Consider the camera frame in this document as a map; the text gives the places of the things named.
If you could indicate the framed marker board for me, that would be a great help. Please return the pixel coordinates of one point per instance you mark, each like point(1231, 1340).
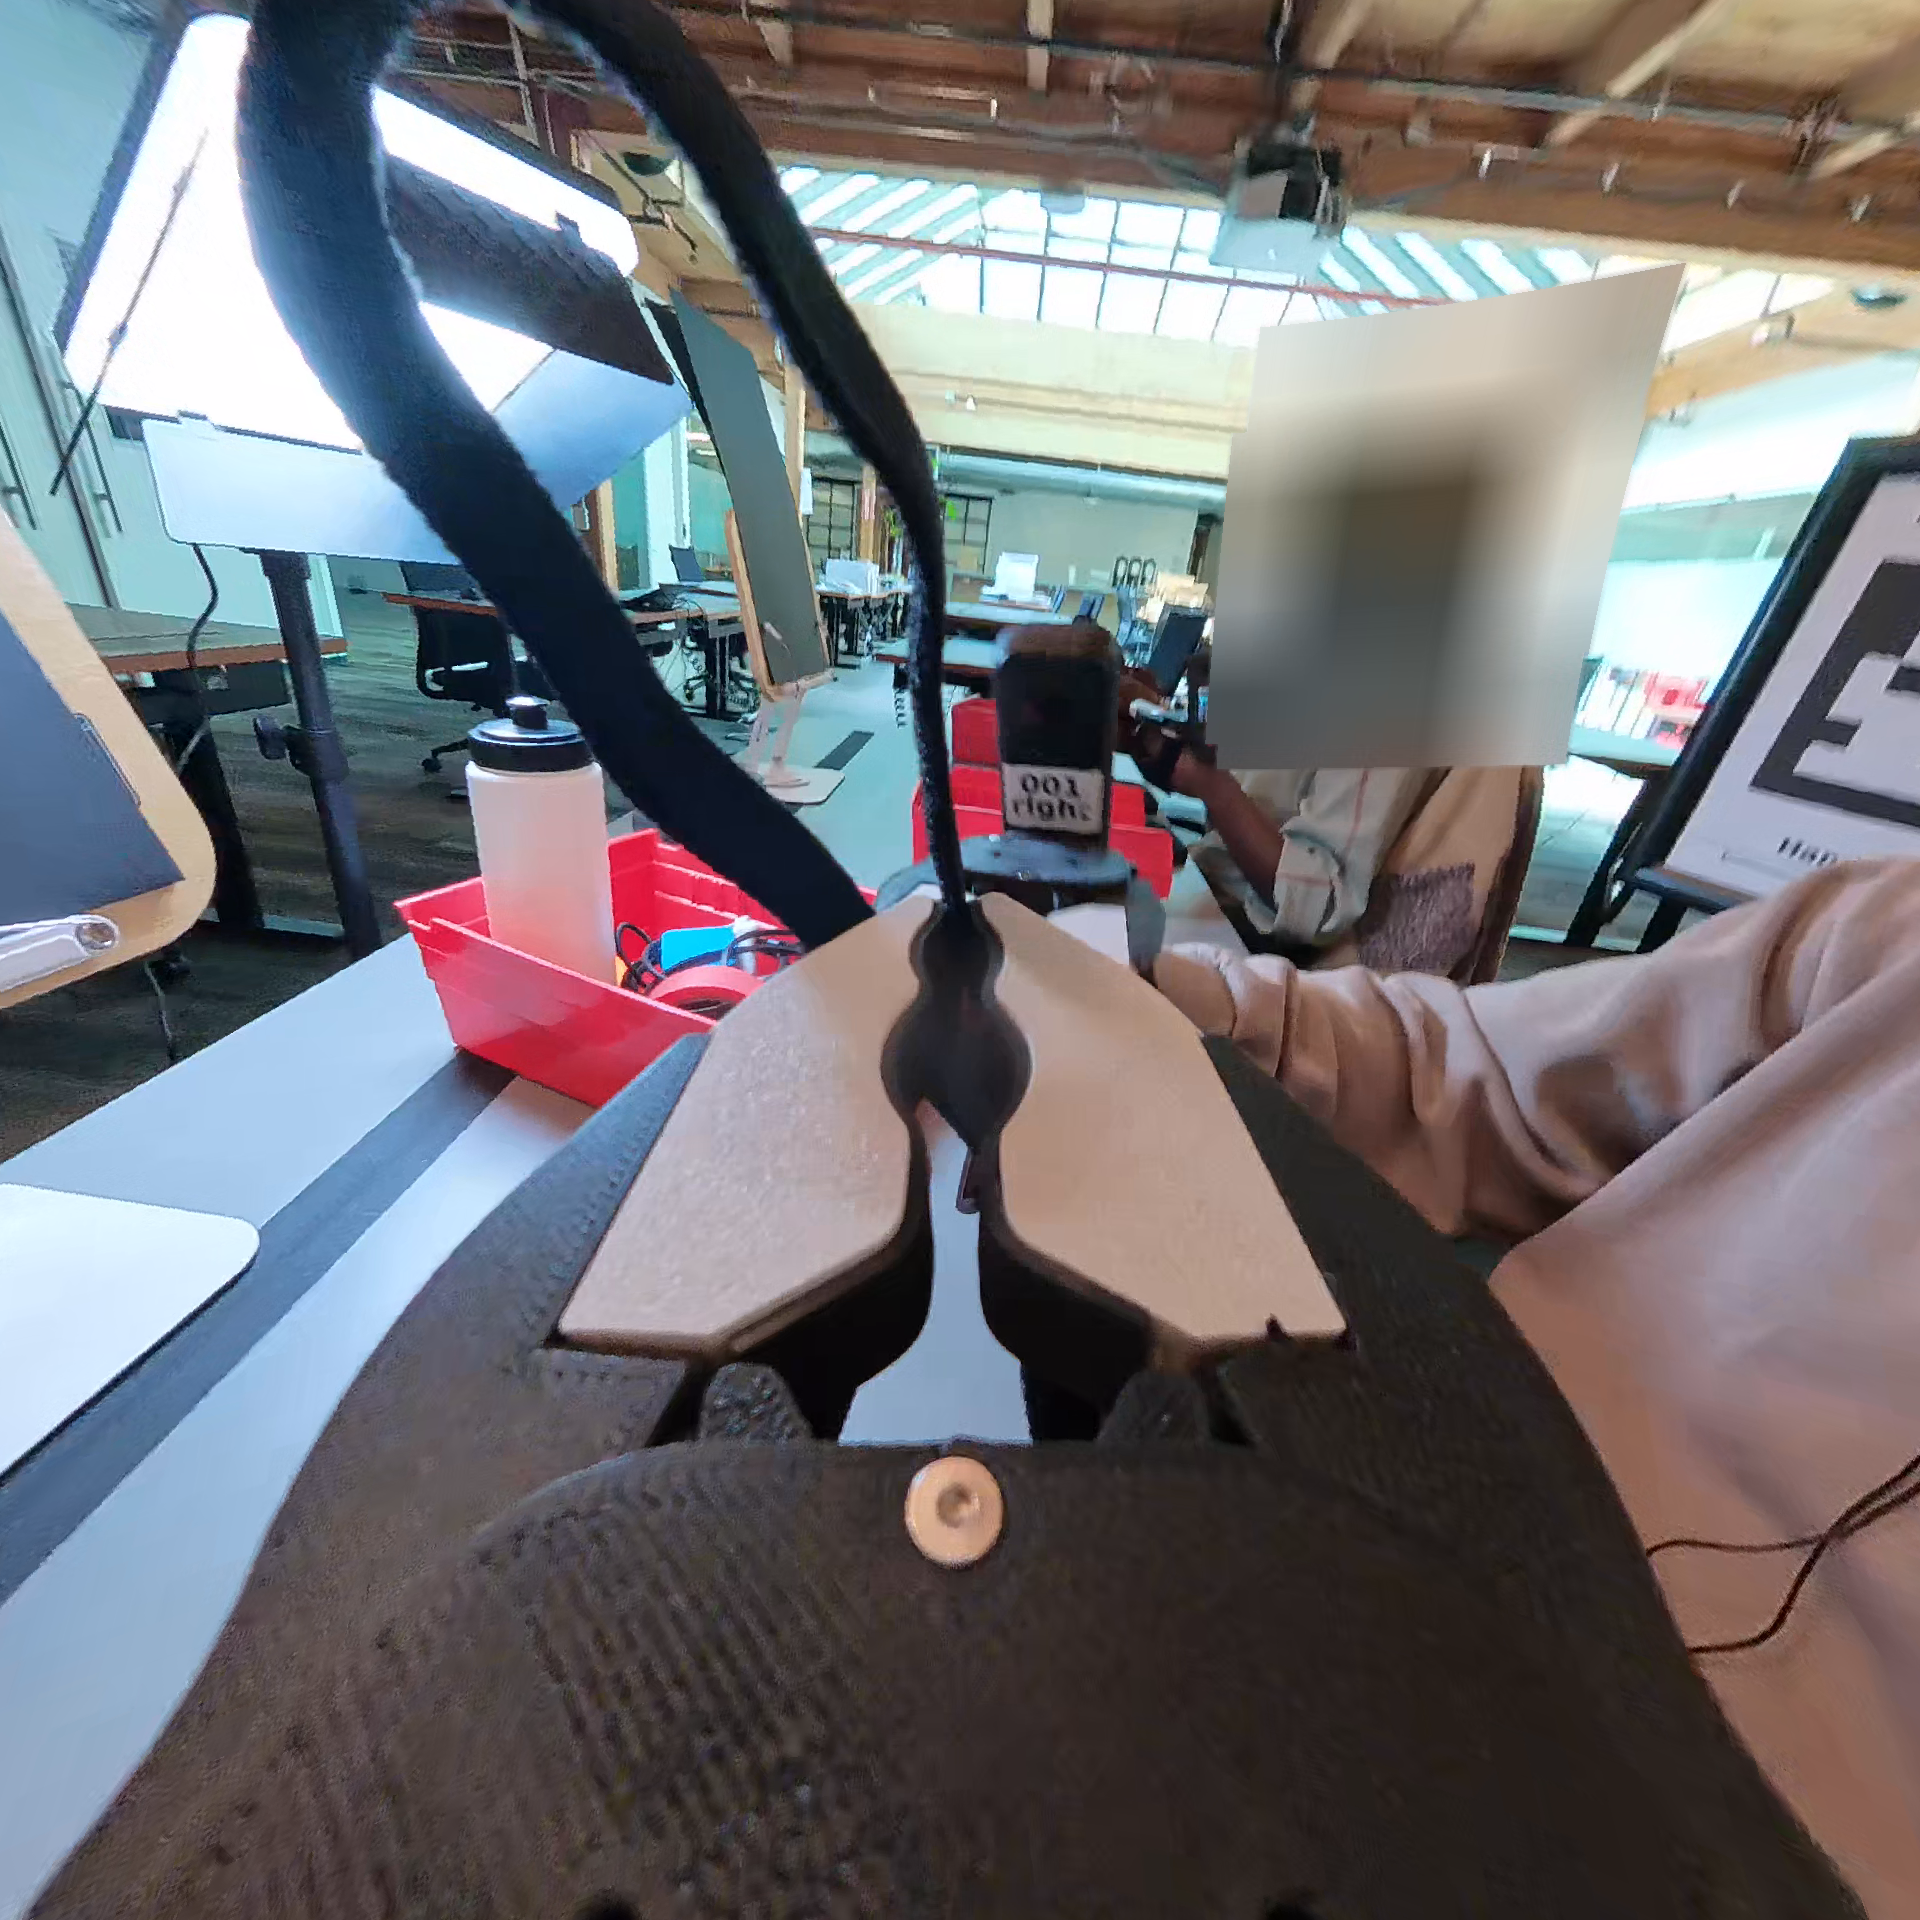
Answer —
point(1844, 703)

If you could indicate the person's beige hoodie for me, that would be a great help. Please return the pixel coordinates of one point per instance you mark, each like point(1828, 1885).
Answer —
point(1768, 1350)

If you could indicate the red tape roll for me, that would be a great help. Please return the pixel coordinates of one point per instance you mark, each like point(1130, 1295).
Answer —
point(702, 985)

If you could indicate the black light stand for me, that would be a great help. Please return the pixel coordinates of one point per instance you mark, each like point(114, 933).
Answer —
point(305, 703)

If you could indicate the white stand base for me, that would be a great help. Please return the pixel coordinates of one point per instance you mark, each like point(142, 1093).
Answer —
point(102, 1303)

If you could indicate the dark grey standing panel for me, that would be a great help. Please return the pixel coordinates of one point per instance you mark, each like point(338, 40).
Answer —
point(762, 494)

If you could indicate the wooden desk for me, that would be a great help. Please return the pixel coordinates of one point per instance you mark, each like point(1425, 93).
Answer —
point(180, 628)

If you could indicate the white water bottle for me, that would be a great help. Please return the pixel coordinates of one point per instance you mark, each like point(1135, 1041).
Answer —
point(541, 855)

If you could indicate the small blue case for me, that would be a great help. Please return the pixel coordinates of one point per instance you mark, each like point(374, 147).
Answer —
point(697, 947)

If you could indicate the wooden framed chair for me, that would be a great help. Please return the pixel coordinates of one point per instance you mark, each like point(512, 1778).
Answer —
point(60, 795)

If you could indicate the studio light panel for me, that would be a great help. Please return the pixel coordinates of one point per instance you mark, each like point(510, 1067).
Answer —
point(150, 300)

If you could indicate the large red plastic bin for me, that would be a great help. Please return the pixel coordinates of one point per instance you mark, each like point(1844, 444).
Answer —
point(555, 1003)

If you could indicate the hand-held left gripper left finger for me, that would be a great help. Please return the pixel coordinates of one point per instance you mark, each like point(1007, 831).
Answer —
point(750, 1183)

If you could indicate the black office chair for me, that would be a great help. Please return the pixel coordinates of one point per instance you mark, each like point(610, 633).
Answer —
point(457, 661)

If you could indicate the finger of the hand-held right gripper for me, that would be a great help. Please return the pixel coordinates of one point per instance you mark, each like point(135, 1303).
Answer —
point(1087, 923)

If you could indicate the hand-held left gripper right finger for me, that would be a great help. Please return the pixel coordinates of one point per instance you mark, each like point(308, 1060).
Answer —
point(1154, 1183)

